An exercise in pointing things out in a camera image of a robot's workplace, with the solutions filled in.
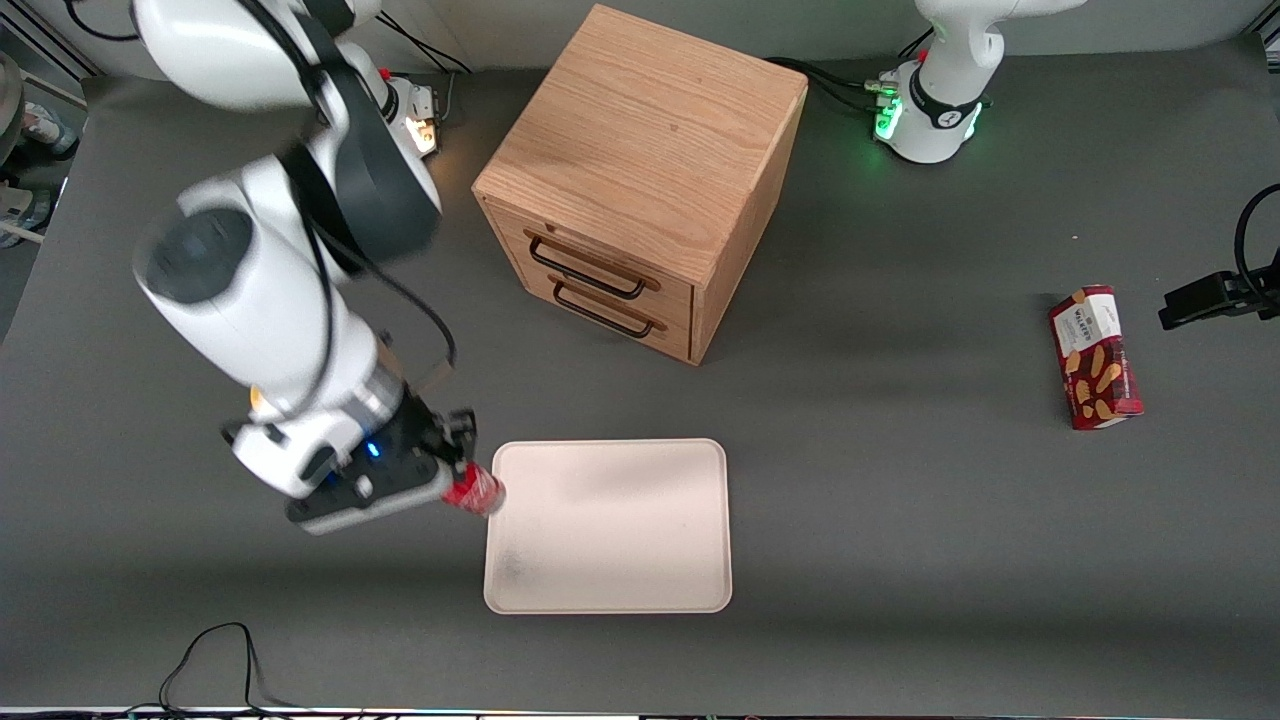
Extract wooden drawer with short handle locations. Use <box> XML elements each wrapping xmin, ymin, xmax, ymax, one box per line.
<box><xmin>515</xmin><ymin>262</ymin><xmax>694</xmax><ymax>363</ymax></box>

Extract white grey sneaker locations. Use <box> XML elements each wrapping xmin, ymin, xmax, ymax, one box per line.
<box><xmin>20</xmin><ymin>100</ymin><xmax>77</xmax><ymax>153</ymax></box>
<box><xmin>0</xmin><ymin>185</ymin><xmax>53</xmax><ymax>247</ymax></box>

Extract wooden drawer cabinet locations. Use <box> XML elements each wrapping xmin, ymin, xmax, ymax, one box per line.
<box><xmin>472</xmin><ymin>3</ymin><xmax>809</xmax><ymax>367</ymax></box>

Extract red cookie box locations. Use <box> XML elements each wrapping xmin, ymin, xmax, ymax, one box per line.
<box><xmin>1048</xmin><ymin>284</ymin><xmax>1145</xmax><ymax>432</ymax></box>

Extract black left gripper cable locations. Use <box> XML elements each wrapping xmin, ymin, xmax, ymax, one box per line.
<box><xmin>1234</xmin><ymin>184</ymin><xmax>1280</xmax><ymax>293</ymax></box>

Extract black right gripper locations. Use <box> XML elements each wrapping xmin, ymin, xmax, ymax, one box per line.
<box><xmin>333</xmin><ymin>391</ymin><xmax>481</xmax><ymax>483</ymax></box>

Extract wooden drawer with long handle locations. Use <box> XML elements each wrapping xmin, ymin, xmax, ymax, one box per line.
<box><xmin>483</xmin><ymin>198</ymin><xmax>697</xmax><ymax>323</ymax></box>

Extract black arm base cables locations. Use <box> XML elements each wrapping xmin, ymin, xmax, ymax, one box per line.
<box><xmin>378</xmin><ymin>10</ymin><xmax>477</xmax><ymax>127</ymax></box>
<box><xmin>765</xmin><ymin>28</ymin><xmax>937</xmax><ymax>113</ymax></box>

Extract black right arm base cables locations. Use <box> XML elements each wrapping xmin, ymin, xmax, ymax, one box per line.
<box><xmin>378</xmin><ymin>10</ymin><xmax>477</xmax><ymax>127</ymax></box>

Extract black left arm base cables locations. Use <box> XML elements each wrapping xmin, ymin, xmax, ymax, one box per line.
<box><xmin>765</xmin><ymin>28</ymin><xmax>937</xmax><ymax>113</ymax></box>

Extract long black drawer handle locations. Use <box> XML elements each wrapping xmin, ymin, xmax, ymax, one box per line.
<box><xmin>526</xmin><ymin>234</ymin><xmax>650</xmax><ymax>301</ymax></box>

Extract short black drawer handle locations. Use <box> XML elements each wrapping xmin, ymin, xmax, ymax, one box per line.
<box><xmin>551</xmin><ymin>280</ymin><xmax>657</xmax><ymax>340</ymax></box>

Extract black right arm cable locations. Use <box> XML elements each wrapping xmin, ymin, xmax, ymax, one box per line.
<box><xmin>64</xmin><ymin>0</ymin><xmax>459</xmax><ymax>403</ymax></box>

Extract red coke bottle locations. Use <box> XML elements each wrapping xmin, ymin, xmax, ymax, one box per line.
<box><xmin>444</xmin><ymin>464</ymin><xmax>508</xmax><ymax>518</ymax></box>

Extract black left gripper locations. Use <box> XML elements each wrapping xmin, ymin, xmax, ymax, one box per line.
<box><xmin>1159</xmin><ymin>268</ymin><xmax>1280</xmax><ymax>332</ymax></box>

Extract thin black looped cable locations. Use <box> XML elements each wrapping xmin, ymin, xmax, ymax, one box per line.
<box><xmin>120</xmin><ymin>622</ymin><xmax>306</xmax><ymax>717</ymax></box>

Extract beige plastic tray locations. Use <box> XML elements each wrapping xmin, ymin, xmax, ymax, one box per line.
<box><xmin>483</xmin><ymin>438</ymin><xmax>733</xmax><ymax>615</ymax></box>

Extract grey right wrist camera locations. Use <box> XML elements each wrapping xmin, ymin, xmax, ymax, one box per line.
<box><xmin>285</xmin><ymin>462</ymin><xmax>471</xmax><ymax>538</ymax></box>

